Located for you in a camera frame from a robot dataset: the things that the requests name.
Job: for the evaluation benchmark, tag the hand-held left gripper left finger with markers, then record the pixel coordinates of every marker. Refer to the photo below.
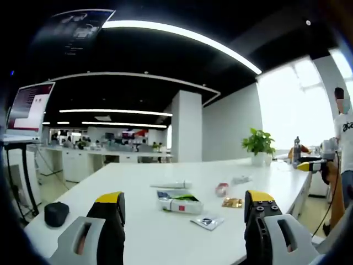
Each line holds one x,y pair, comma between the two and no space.
110,237

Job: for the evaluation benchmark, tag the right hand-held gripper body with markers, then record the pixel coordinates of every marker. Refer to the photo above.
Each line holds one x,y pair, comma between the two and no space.
329,150

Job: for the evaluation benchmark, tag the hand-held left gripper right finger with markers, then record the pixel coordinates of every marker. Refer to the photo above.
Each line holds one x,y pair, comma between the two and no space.
256,237

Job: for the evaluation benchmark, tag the gold skincare sachet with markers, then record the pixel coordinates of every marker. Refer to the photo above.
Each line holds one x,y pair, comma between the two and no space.
232,202

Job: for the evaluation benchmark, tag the clear skincare sachet dark print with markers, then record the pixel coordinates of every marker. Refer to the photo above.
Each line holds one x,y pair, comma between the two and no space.
207,221

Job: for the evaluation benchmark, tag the small red-lidded skincare bottle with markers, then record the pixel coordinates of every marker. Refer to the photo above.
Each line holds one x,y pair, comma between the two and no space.
222,190

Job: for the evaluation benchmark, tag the white skincare tube red label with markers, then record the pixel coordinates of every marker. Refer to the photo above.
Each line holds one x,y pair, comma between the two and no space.
184,207

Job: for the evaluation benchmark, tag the green black skincare sachet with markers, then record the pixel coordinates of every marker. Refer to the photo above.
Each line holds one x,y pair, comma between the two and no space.
186,197

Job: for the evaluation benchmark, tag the dark water bottle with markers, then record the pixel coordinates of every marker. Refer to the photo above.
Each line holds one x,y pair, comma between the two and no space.
296,151

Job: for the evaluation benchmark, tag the orange object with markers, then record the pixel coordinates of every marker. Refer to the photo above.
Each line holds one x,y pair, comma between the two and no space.
304,149

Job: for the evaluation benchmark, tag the large window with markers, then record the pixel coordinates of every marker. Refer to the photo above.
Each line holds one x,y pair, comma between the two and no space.
292,110

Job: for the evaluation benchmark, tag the green potted plant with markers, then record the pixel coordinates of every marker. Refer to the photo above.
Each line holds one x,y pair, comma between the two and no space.
257,142

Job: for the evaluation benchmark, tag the black case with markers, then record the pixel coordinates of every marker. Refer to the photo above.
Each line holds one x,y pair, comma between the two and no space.
56,214

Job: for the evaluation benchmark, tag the row of white office desks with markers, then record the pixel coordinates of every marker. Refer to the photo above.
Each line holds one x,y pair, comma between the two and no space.
82,163

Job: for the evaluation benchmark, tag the black monitor stand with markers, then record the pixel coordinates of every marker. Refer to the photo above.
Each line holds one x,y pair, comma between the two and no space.
29,179

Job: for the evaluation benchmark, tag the computer monitor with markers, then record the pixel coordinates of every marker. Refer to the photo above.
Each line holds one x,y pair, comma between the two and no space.
30,107

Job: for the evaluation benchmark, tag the long ceiling light strip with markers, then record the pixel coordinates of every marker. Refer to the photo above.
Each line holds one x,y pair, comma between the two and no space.
182,32

